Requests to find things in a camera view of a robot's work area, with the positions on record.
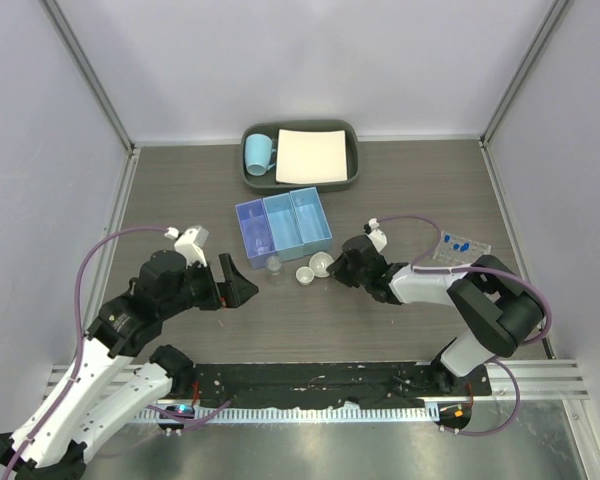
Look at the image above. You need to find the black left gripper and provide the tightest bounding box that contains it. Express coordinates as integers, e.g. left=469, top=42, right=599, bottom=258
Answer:
left=161, top=252, right=258, bottom=317

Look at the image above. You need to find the large white porcelain dish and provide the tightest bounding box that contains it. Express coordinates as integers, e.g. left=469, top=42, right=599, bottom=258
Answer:
left=308, top=251, right=334, bottom=278

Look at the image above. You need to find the small white porcelain crucible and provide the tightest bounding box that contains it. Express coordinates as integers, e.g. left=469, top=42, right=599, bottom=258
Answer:
left=295, top=266, right=315, bottom=286

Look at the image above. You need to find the clear glass funnel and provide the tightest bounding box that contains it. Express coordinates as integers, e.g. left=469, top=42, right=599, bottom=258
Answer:
left=245, top=210, right=269, bottom=235

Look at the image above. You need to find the blue three-compartment organizer box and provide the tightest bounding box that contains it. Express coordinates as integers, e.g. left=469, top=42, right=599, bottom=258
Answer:
left=235, top=187, right=333, bottom=270

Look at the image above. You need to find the clear acrylic test tube rack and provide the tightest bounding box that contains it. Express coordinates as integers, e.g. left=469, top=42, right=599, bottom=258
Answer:
left=433, top=231, right=491, bottom=266

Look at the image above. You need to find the clear glass beaker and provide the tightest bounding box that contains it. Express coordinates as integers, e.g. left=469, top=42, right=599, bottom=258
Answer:
left=246, top=229, right=275, bottom=258

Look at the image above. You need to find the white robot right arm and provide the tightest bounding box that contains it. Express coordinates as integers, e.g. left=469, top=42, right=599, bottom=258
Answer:
left=327, top=235, right=551, bottom=395

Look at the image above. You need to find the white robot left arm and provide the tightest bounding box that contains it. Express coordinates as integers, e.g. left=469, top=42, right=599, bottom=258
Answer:
left=0, top=250, right=259, bottom=479

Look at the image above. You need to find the clear glass jar with lid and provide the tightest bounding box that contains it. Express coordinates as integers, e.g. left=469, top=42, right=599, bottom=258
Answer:
left=266, top=255, right=284, bottom=286

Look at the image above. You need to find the dark green plastic tray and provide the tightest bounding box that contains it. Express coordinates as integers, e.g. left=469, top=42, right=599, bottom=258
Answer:
left=239, top=119, right=360, bottom=195

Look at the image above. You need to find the white square plate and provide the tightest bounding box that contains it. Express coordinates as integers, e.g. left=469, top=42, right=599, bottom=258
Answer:
left=275, top=129, right=348, bottom=185

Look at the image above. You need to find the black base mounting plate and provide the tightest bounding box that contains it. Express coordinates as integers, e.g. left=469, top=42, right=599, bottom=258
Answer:
left=166, top=362, right=492, bottom=410

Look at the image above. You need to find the light blue mug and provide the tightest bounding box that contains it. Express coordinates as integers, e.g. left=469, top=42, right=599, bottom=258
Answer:
left=244, top=134, right=275, bottom=177

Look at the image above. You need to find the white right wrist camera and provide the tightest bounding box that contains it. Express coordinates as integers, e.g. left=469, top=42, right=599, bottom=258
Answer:
left=363, top=218, right=388, bottom=253

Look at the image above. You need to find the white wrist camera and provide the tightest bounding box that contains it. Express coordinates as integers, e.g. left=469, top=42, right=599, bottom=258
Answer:
left=363, top=218, right=388, bottom=253
left=164, top=225, right=209, bottom=267

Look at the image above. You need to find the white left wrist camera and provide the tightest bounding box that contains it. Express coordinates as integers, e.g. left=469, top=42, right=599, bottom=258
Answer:
left=164, top=225, right=209, bottom=267

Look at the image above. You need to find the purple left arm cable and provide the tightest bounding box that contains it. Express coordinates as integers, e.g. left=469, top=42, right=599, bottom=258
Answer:
left=2, top=224, right=231, bottom=480

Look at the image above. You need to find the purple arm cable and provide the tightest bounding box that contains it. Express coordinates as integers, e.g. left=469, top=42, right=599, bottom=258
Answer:
left=2, top=224, right=231, bottom=480
left=372, top=214, right=554, bottom=436

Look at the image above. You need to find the white slotted cable duct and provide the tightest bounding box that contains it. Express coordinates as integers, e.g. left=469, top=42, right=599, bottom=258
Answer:
left=134, top=404, right=440, bottom=425

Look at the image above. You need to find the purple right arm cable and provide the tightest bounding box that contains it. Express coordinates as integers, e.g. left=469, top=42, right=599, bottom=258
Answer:
left=372, top=214, right=554, bottom=436

